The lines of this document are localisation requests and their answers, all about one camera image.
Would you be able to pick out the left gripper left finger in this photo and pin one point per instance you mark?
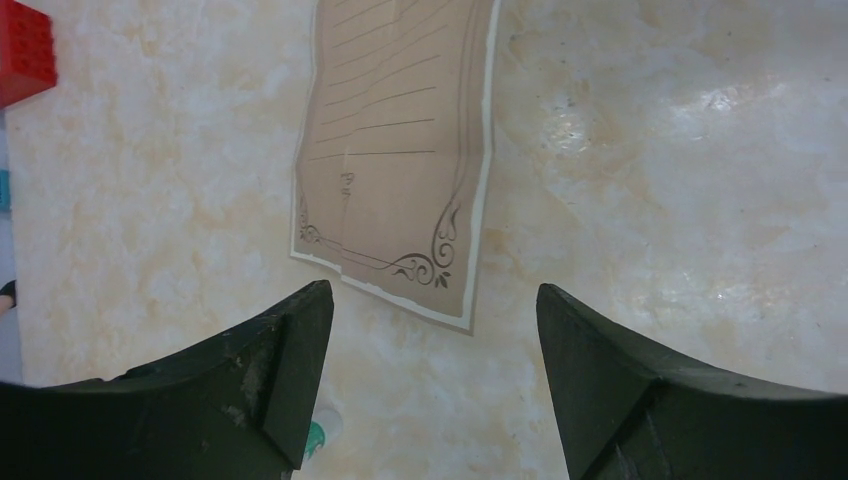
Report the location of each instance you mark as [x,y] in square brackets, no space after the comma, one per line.
[237,405]

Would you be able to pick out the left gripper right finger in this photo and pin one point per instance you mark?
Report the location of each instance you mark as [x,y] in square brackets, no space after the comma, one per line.
[628,407]

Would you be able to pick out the beige lined letter paper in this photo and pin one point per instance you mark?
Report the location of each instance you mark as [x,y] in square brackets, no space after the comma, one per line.
[391,170]

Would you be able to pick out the small green glue stick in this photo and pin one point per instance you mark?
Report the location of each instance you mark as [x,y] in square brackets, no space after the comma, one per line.
[325,427]

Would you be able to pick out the pink tripod stand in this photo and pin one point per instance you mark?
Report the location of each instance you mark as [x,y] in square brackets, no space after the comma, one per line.
[8,297]

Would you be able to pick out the small blue toy block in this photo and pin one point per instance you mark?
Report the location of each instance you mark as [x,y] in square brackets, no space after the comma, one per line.
[5,191]

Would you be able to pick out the red window toy block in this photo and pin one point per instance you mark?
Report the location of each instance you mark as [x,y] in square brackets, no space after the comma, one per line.
[28,61]

